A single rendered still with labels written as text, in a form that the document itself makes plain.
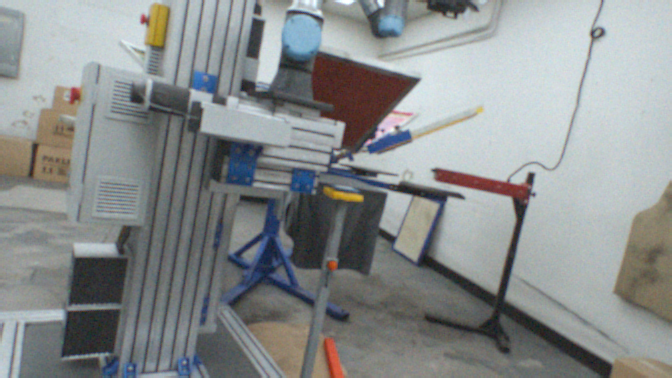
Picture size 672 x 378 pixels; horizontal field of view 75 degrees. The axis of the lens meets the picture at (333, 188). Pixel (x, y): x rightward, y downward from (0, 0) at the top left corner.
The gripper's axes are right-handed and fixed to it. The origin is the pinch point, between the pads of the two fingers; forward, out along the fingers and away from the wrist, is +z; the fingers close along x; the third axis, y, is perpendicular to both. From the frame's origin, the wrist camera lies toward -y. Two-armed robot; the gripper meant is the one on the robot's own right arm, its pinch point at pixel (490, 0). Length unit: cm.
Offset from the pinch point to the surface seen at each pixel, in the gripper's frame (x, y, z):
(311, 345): -54, 132, -28
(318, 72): -80, 12, -44
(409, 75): -76, 5, -1
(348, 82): -85, 12, -29
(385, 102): -97, 15, -6
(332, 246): -48, 90, -28
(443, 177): -148, 43, 54
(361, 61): -70, 5, -26
